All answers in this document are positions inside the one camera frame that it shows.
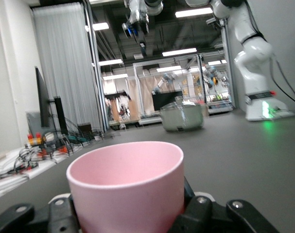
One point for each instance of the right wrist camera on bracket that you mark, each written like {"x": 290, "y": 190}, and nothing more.
{"x": 128, "y": 30}

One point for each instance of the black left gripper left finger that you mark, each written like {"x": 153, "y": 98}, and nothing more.
{"x": 23, "y": 221}

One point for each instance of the pink cup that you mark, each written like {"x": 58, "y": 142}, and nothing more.
{"x": 127, "y": 194}

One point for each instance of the black upright stand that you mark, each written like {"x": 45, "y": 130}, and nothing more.
{"x": 60, "y": 114}

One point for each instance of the long ceiling light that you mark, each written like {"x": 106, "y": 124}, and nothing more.
{"x": 168, "y": 69}
{"x": 100, "y": 26}
{"x": 194, "y": 12}
{"x": 115, "y": 77}
{"x": 179, "y": 52}
{"x": 110, "y": 62}

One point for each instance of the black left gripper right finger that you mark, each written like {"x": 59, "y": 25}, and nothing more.
{"x": 210, "y": 218}

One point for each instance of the clear glass bowl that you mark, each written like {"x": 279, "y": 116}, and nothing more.
{"x": 180, "y": 104}

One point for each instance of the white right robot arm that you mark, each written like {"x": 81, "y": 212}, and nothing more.
{"x": 254, "y": 63}

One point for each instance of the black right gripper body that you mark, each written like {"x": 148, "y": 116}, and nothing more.
{"x": 140, "y": 20}

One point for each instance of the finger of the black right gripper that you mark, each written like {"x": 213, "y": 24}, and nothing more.
{"x": 142, "y": 42}

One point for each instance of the grey pleated curtain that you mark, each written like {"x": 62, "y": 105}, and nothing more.
{"x": 64, "y": 68}

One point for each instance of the pale green cooking pot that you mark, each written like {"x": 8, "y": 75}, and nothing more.
{"x": 182, "y": 120}

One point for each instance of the orange and red connector block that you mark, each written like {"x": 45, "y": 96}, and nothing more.
{"x": 35, "y": 139}

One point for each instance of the black flat monitor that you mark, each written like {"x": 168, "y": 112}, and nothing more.
{"x": 42, "y": 97}

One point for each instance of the grey-blue background robot arm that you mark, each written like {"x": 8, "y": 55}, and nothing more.
{"x": 214, "y": 76}
{"x": 164, "y": 81}

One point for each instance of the black background table box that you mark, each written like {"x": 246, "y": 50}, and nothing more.
{"x": 166, "y": 100}

